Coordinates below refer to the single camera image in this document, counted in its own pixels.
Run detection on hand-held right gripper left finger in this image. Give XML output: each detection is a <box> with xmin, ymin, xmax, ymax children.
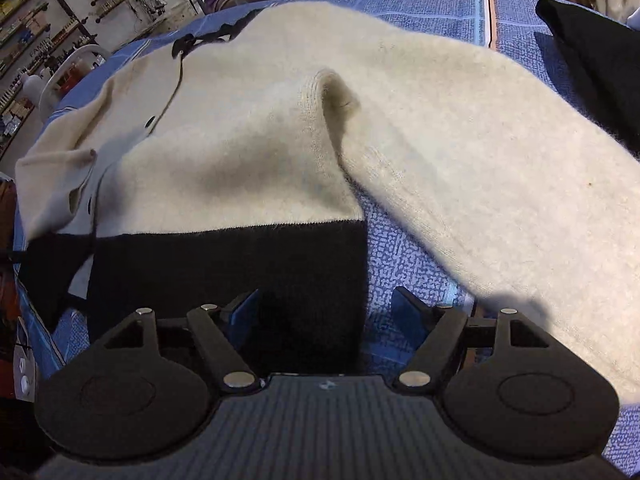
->
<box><xmin>102</xmin><ymin>288</ymin><xmax>263</xmax><ymax>392</ymax></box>

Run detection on blue patterned blanket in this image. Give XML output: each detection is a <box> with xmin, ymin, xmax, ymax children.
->
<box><xmin>12</xmin><ymin>0</ymin><xmax>640</xmax><ymax>476</ymax></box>

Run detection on black cloth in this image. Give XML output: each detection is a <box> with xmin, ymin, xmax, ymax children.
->
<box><xmin>534</xmin><ymin>0</ymin><xmax>640</xmax><ymax>157</ymax></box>

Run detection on wall shelves with goods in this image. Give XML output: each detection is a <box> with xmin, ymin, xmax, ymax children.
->
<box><xmin>0</xmin><ymin>0</ymin><xmax>173</xmax><ymax>151</ymax></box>

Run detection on white chair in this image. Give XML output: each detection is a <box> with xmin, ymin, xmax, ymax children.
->
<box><xmin>37</xmin><ymin>44</ymin><xmax>110</xmax><ymax>118</ymax></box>

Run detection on cream and black knit cardigan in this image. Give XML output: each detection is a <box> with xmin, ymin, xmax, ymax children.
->
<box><xmin>14</xmin><ymin>1</ymin><xmax>640</xmax><ymax>406</ymax></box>

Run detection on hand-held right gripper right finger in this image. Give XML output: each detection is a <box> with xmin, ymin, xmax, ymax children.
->
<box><xmin>391</xmin><ymin>286</ymin><xmax>551</xmax><ymax>395</ymax></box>

